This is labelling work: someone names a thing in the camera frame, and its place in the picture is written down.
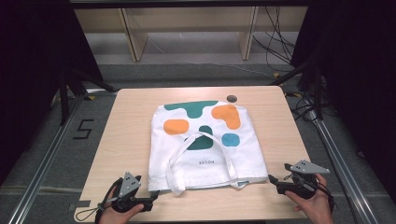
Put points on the dark round table grommet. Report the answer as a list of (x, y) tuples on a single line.
[(231, 99)]

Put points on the white tote bag coloured blobs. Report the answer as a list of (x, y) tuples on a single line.
[(202, 163)]

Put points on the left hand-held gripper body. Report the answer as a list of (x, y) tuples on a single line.
[(128, 186)]

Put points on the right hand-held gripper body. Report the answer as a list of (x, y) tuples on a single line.
[(303, 179)]

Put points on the person's right hand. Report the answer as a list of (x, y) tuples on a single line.
[(314, 208)]

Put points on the person's left hand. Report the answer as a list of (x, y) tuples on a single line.
[(116, 216)]

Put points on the black metal stand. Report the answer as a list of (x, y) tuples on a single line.
[(314, 84), (73, 90)]

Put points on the light wooden shelf frame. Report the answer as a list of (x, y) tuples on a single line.
[(137, 34)]

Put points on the black curtain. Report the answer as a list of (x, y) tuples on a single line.
[(361, 77), (34, 77)]

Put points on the yellow tape piece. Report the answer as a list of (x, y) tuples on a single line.
[(276, 75), (295, 94), (91, 97)]

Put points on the aluminium floor rail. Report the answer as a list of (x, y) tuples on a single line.
[(339, 158), (46, 158)]

